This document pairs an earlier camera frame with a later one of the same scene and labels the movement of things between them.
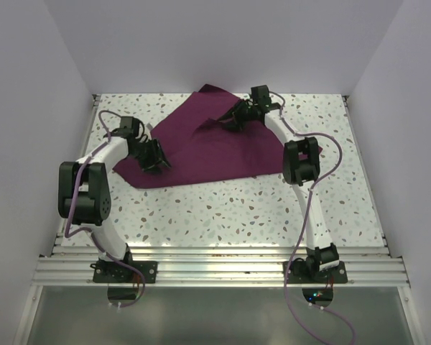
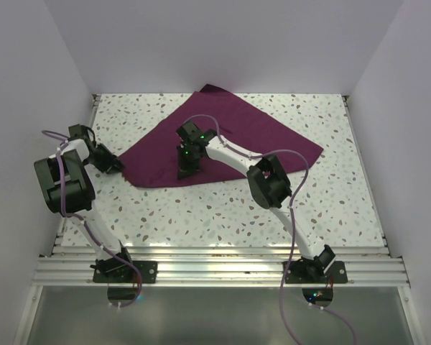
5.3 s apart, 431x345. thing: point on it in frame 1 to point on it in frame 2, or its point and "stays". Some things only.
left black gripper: (157, 157) to (108, 166)
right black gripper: (235, 112) to (184, 169)
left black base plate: (110, 272) stays
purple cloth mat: (201, 149) stays
